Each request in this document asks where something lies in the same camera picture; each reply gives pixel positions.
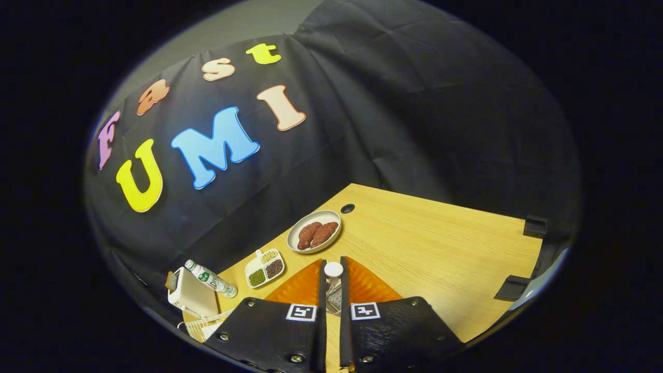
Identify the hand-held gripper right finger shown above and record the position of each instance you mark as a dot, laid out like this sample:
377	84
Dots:
345	331

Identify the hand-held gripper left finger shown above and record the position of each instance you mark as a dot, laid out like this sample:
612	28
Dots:
322	321

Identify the white divided bean dish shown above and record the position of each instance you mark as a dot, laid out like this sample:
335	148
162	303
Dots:
264	268

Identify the small beige meat dish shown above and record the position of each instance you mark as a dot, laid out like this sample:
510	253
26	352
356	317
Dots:
331	216

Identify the brown meat patty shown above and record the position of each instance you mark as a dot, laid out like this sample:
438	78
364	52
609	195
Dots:
308	235
325	233

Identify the white green label bottle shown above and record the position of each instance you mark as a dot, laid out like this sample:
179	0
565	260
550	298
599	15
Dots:
212	280

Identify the white toaster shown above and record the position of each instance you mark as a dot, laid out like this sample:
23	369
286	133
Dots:
194	298

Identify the brown toast slice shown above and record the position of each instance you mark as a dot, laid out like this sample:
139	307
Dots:
171	281

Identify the black table clamp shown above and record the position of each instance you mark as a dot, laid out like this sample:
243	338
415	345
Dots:
514	288
536	227

